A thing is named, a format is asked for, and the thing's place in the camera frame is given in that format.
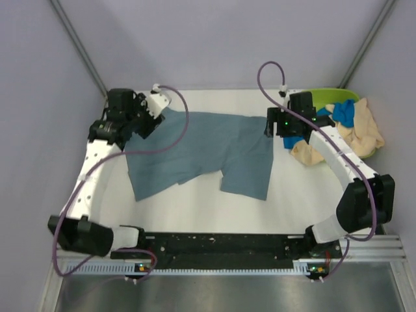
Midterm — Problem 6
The light blue cable duct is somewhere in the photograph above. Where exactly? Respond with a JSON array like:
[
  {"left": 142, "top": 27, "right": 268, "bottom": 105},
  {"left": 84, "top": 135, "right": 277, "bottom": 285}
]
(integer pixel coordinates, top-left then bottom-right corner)
[{"left": 62, "top": 258, "right": 329, "bottom": 277}]

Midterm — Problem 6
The aluminium corner post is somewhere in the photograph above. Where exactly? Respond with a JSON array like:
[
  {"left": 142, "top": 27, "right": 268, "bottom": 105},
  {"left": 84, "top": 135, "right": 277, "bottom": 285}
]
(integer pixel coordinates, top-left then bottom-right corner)
[
  {"left": 48, "top": 0, "right": 107, "bottom": 98},
  {"left": 337, "top": 0, "right": 398, "bottom": 89}
]

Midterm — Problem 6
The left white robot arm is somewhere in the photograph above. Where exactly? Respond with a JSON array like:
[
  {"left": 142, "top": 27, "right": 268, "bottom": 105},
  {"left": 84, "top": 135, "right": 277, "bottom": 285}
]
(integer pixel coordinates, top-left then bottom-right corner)
[{"left": 47, "top": 84, "right": 171, "bottom": 258}]

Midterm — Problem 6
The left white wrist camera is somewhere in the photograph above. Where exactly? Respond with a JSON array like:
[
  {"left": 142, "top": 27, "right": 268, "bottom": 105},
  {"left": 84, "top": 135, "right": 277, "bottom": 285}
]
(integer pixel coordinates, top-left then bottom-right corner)
[{"left": 145, "top": 84, "right": 172, "bottom": 119}]

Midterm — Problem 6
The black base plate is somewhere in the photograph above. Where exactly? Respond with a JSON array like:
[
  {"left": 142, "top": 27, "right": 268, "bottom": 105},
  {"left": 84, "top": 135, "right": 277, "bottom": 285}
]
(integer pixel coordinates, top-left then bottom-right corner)
[{"left": 110, "top": 231, "right": 344, "bottom": 270}]

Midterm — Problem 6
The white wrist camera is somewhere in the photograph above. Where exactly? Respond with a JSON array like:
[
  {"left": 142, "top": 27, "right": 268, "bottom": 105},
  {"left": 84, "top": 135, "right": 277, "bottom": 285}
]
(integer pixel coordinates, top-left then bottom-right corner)
[
  {"left": 278, "top": 84, "right": 302, "bottom": 107},
  {"left": 145, "top": 84, "right": 172, "bottom": 119}
]

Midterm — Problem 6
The grey-blue t shirt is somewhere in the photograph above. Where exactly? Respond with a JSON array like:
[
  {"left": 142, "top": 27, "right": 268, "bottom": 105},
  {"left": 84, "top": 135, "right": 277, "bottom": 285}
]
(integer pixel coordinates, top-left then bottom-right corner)
[{"left": 125, "top": 109, "right": 273, "bottom": 201}]

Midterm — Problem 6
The cream yellow t shirt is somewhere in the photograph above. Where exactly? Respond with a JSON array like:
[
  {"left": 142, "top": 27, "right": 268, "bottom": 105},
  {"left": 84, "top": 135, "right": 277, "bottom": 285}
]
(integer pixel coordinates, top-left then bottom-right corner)
[{"left": 283, "top": 98, "right": 385, "bottom": 166}]

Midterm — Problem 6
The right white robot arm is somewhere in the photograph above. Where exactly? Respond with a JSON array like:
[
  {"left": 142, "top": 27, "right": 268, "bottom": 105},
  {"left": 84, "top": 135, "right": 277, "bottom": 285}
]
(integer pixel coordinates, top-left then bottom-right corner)
[{"left": 265, "top": 91, "right": 395, "bottom": 257}]

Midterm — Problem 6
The right aluminium corner post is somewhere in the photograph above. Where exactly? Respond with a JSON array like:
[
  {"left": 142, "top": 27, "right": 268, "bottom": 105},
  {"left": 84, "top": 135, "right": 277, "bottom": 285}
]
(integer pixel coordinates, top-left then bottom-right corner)
[{"left": 337, "top": 0, "right": 398, "bottom": 89}]

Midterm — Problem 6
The green plastic basket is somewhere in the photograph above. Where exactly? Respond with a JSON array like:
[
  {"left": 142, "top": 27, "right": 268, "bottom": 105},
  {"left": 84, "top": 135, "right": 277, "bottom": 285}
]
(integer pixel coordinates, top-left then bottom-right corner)
[{"left": 310, "top": 88, "right": 385, "bottom": 158}]

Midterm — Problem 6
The bright blue t shirt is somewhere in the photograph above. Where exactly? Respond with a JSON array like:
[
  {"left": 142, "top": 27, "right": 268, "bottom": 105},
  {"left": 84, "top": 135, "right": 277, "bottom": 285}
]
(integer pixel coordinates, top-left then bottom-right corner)
[{"left": 283, "top": 99, "right": 355, "bottom": 150}]

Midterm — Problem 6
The left aluminium corner post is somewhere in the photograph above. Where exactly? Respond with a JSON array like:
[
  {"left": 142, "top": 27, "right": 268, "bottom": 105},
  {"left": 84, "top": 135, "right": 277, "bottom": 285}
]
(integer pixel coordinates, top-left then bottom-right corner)
[{"left": 48, "top": 0, "right": 107, "bottom": 98}]

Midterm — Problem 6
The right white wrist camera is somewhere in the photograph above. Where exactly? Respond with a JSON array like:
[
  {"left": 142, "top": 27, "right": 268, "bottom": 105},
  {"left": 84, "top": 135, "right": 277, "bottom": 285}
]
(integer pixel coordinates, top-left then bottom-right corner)
[{"left": 278, "top": 84, "right": 302, "bottom": 107}]

